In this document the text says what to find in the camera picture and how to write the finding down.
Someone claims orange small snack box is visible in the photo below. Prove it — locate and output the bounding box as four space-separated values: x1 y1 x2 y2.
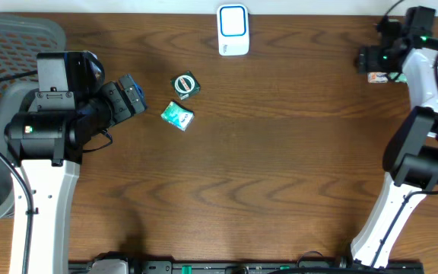
367 72 389 84

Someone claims teal long snack packet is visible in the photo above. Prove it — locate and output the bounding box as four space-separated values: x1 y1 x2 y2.
387 72 407 83

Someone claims teal small snack packet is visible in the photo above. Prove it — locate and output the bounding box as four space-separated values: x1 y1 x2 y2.
160 101 195 131

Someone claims dark green round-label box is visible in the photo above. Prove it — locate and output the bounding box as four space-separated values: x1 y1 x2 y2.
170 71 201 100

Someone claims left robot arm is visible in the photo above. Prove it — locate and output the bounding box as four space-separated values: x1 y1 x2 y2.
5 51 148 273

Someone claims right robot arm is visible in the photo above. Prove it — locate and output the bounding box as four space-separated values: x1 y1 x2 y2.
348 6 438 272

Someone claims white barcode scanner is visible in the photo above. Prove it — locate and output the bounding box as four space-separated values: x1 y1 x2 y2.
216 4 250 56

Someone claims black plastic mesh basket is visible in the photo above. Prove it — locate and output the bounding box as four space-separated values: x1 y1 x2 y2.
0 14 66 218

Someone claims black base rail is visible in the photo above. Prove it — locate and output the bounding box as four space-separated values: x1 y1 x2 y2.
68 251 425 274

